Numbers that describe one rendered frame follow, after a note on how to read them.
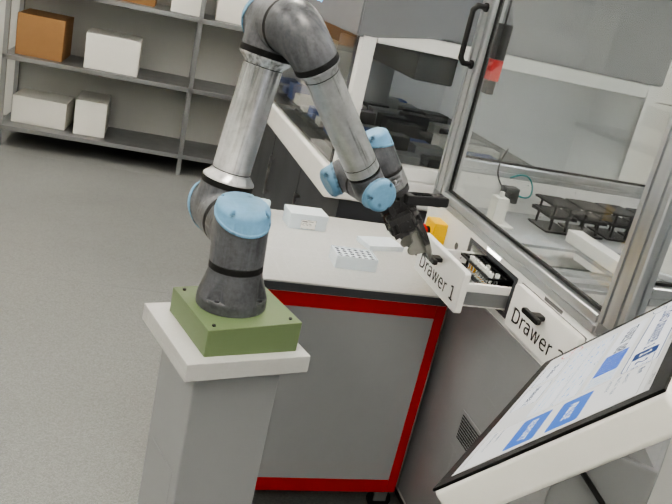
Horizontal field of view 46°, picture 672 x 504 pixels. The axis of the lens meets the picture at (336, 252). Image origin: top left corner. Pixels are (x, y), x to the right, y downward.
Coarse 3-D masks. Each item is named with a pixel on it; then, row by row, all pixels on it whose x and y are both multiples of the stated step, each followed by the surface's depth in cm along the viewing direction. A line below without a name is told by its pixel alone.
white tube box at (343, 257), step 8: (336, 248) 228; (344, 248) 228; (352, 248) 230; (336, 256) 221; (344, 256) 221; (352, 256) 224; (360, 256) 225; (368, 256) 226; (336, 264) 221; (344, 264) 222; (352, 264) 223; (360, 264) 223; (368, 264) 224; (376, 264) 224
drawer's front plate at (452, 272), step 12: (432, 240) 208; (432, 252) 207; (444, 252) 201; (420, 264) 214; (444, 264) 200; (456, 264) 193; (432, 276) 206; (444, 276) 199; (456, 276) 193; (468, 276) 189; (432, 288) 205; (444, 288) 198; (456, 288) 192; (444, 300) 198; (456, 300) 191; (456, 312) 192
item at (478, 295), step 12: (456, 252) 216; (468, 252) 217; (468, 288) 192; (480, 288) 193; (492, 288) 194; (504, 288) 195; (468, 300) 193; (480, 300) 194; (492, 300) 195; (504, 300) 196
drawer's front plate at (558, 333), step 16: (528, 288) 188; (512, 304) 191; (528, 304) 184; (544, 304) 179; (528, 320) 183; (560, 320) 172; (528, 336) 182; (544, 336) 176; (560, 336) 170; (576, 336) 165; (544, 352) 175; (560, 352) 170
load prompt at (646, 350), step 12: (660, 312) 121; (660, 324) 112; (648, 336) 109; (660, 336) 105; (636, 348) 106; (648, 348) 102; (660, 348) 98; (636, 360) 99; (648, 360) 95; (624, 372) 96
